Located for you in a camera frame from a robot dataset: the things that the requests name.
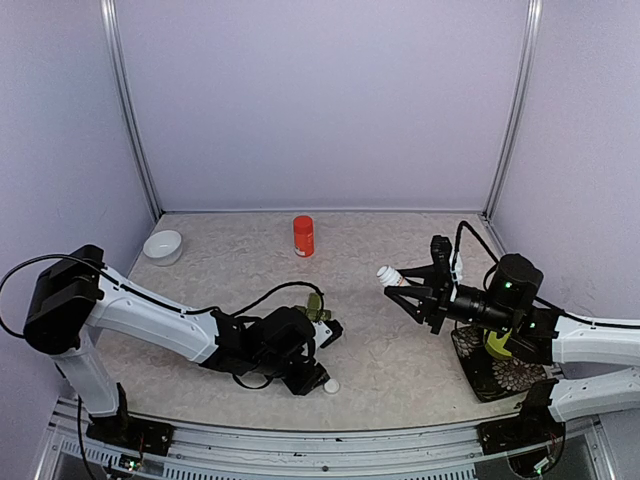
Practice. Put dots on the green weekly pill organizer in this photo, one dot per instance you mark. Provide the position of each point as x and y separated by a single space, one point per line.
315 309

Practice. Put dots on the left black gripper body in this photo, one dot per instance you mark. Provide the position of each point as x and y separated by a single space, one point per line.
301 385

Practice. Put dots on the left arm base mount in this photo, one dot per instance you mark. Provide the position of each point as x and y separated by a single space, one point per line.
132 433

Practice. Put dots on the aluminium front rail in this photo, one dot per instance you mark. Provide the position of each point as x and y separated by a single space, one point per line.
200 451

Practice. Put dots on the white bottle cap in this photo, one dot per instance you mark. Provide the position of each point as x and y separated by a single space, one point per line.
331 386

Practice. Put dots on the left aluminium frame post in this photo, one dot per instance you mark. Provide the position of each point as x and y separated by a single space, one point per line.
116 53

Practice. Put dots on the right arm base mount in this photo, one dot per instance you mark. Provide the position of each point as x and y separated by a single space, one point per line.
515 433

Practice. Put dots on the white bowl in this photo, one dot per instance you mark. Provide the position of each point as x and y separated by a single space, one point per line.
163 248

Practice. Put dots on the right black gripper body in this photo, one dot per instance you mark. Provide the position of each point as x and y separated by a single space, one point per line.
441 300

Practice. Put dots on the black floral square plate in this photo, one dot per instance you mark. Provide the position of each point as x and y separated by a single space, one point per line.
492 376

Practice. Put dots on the white pill bottle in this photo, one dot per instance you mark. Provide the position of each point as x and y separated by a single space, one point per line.
390 277

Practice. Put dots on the right aluminium frame post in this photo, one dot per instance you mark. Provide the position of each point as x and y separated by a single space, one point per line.
517 106

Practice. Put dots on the red pill bottle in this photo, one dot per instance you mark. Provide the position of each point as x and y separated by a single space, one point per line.
303 231

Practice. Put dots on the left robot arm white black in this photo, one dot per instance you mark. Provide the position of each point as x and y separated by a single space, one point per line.
79 291

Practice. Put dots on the lime green bowl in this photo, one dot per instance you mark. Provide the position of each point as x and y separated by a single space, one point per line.
494 344

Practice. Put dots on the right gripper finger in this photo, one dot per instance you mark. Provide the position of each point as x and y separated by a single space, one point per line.
416 301
423 275

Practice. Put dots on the aluminium frame post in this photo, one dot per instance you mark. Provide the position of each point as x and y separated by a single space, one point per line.
517 106
116 53

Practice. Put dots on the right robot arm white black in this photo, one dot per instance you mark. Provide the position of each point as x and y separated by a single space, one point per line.
533 332

